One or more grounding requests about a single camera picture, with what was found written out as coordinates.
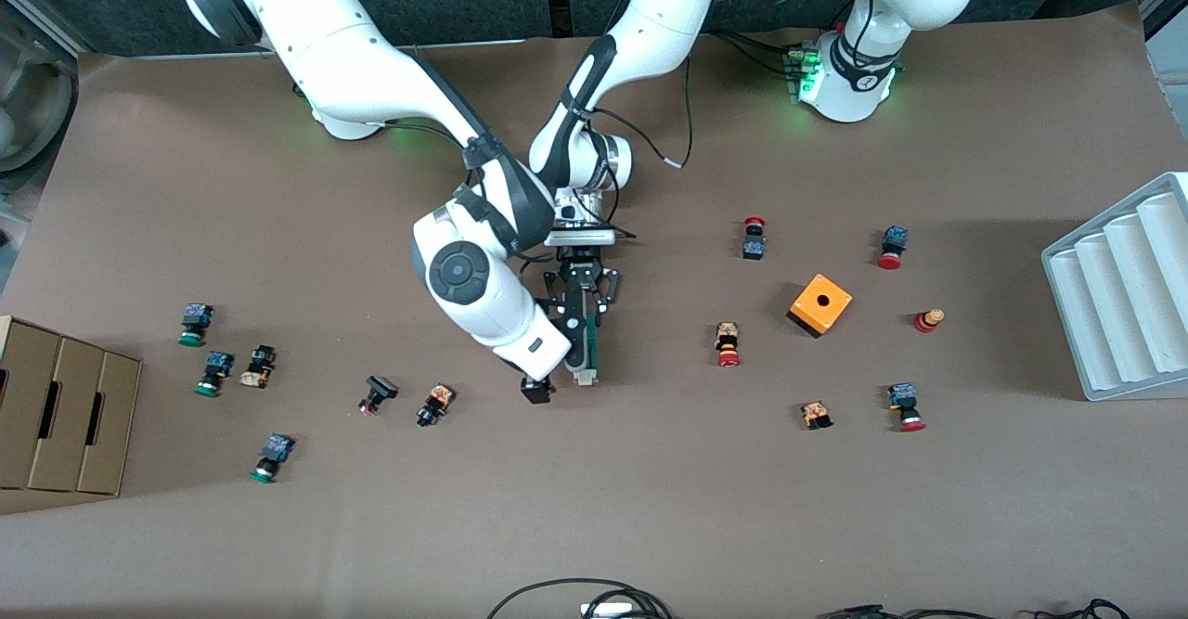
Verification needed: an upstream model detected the black square button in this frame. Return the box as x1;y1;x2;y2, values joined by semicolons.
358;375;400;417

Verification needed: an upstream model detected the green push button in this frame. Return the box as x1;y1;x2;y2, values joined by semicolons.
193;351;235;398
250;433;296;484
178;303;215;348

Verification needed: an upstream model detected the brown cardboard divider box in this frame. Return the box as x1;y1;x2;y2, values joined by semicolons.
0;316;144;497

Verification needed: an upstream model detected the white ribbed plastic tray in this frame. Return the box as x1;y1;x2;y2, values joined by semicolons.
1040;172;1188;403

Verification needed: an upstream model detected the grey round machine base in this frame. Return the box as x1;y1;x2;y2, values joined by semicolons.
0;20;80;174

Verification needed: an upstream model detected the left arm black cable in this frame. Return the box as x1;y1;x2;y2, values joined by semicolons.
594;53;695;172

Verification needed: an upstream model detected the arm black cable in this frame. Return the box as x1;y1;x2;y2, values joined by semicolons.
594;53;695;172
371;116;488;170

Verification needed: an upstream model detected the black cable loop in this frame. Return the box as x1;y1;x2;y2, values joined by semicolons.
485;578;674;619

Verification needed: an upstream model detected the orange button enclosure box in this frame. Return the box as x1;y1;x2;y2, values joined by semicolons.
786;273;854;340

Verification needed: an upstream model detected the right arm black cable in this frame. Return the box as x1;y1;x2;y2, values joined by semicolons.
371;116;488;170

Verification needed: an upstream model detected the black base cable bundle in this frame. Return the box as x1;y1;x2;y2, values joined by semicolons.
713;29;801;82

